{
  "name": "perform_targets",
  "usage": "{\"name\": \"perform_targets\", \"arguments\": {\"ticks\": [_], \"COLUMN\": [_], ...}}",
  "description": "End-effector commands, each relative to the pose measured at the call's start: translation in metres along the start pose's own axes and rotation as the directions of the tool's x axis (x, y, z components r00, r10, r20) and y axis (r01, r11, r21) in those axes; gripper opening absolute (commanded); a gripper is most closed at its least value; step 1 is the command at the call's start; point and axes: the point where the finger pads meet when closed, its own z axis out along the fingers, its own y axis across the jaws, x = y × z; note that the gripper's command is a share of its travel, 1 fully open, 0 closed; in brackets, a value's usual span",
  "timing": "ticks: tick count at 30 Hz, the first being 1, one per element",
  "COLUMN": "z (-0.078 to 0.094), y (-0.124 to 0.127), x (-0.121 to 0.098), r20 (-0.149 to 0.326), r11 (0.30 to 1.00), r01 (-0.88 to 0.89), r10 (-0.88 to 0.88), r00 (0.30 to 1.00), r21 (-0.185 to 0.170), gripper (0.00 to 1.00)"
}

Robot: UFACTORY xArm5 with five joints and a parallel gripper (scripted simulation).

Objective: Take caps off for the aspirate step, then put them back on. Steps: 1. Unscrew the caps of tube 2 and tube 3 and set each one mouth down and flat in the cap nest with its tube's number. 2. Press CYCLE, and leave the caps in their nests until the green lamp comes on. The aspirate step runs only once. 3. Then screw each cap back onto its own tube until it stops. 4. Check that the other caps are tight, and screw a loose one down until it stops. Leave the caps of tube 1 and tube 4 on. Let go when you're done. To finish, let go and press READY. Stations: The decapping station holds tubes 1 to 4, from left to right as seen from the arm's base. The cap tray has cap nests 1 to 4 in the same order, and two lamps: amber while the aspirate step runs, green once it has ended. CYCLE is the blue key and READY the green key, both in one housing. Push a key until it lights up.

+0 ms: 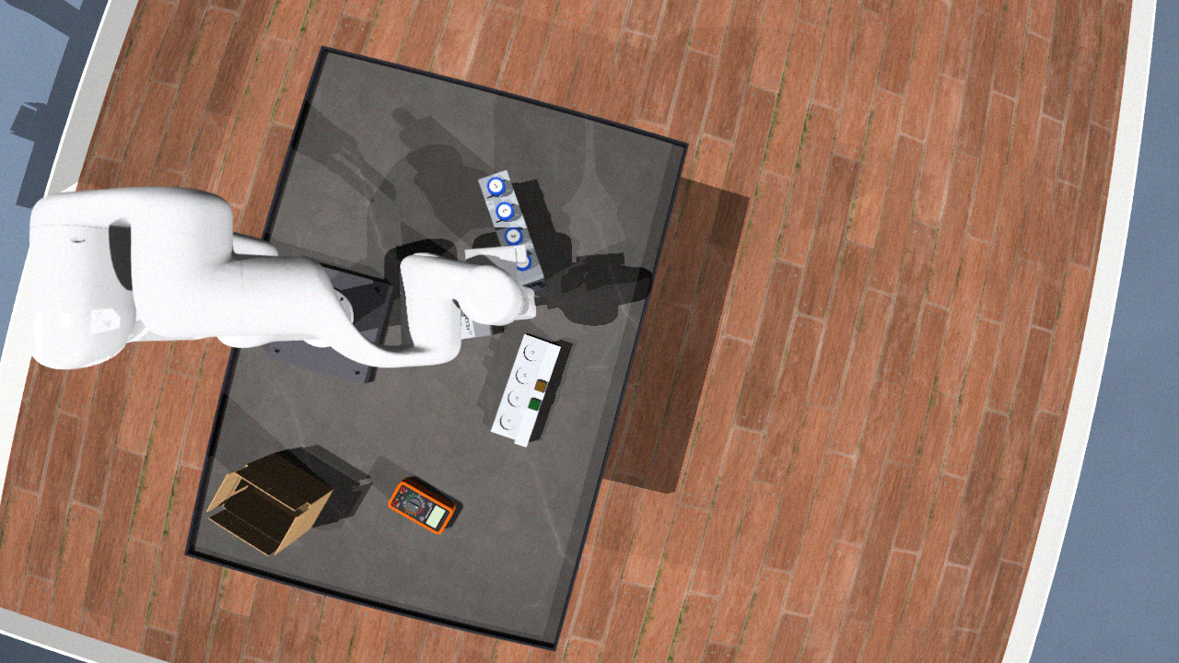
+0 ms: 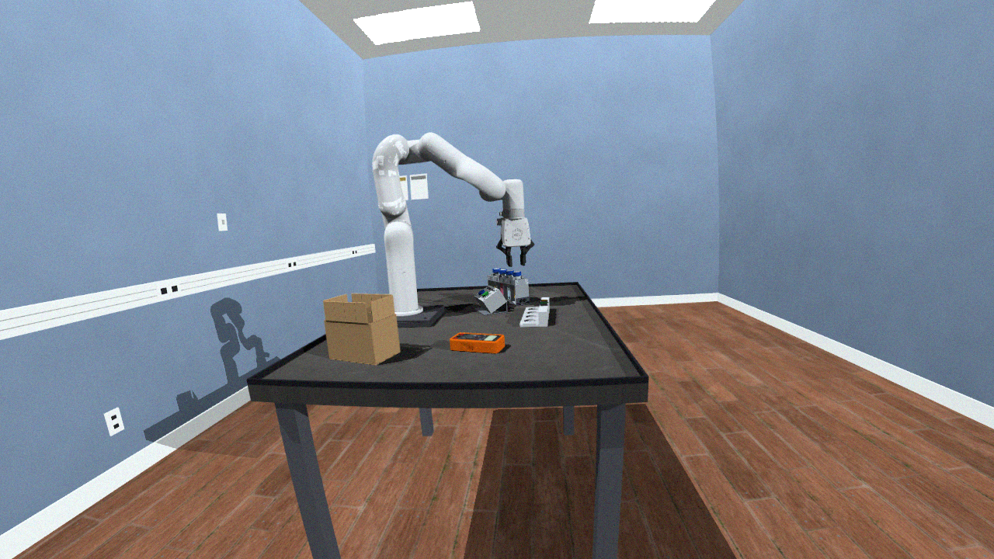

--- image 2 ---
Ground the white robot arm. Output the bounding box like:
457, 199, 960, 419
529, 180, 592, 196
373, 133, 525, 316

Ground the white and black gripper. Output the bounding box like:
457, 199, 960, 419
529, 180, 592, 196
496, 217, 534, 267

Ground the orange digital multimeter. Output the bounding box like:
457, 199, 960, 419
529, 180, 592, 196
450, 333, 505, 354

